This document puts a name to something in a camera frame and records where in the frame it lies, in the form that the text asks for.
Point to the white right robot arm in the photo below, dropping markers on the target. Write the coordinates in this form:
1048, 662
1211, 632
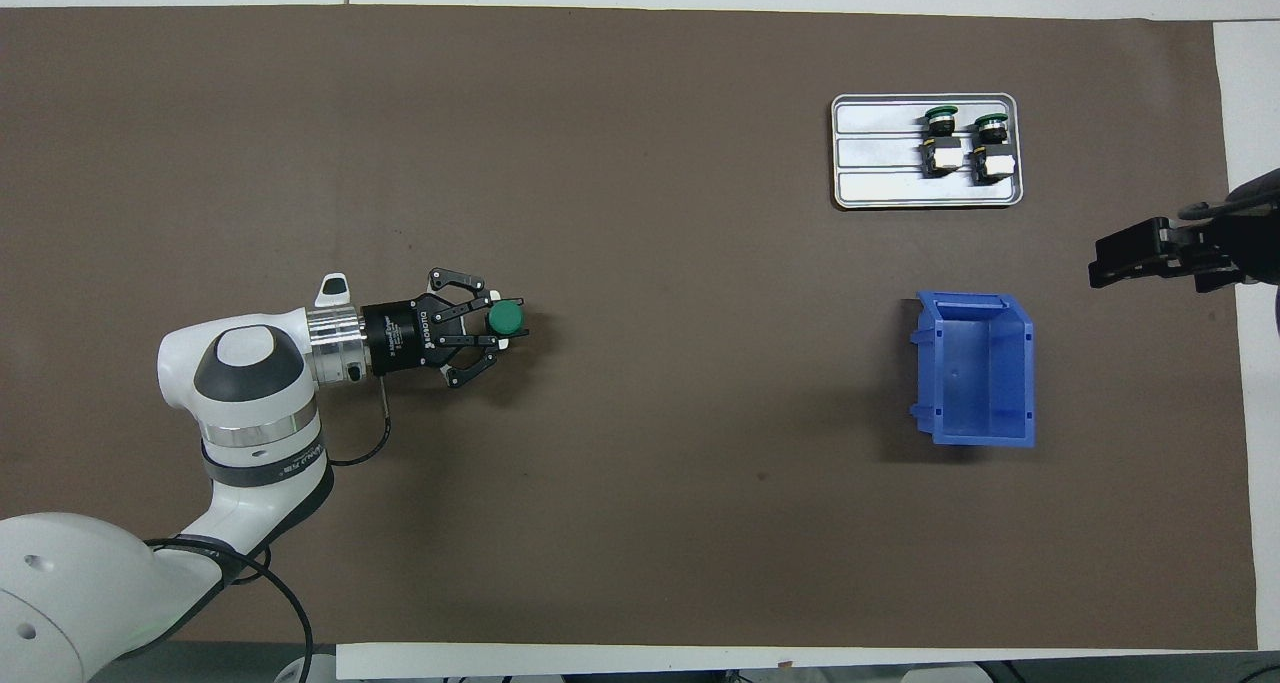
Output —
1262, 253

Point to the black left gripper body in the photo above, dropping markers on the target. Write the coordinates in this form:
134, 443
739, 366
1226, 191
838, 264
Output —
400, 338

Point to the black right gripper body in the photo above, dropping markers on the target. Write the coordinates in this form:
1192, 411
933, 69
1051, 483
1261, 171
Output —
1222, 253

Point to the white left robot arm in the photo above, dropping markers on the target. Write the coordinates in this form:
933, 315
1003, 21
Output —
80, 583

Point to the grey metal tray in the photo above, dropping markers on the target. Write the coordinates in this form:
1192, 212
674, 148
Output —
880, 188

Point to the green push button switch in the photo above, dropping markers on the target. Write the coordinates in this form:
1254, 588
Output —
505, 318
995, 158
940, 148

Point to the brown table mat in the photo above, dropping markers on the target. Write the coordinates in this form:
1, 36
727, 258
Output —
700, 513

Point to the blue plastic bin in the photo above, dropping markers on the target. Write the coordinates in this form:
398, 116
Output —
985, 373

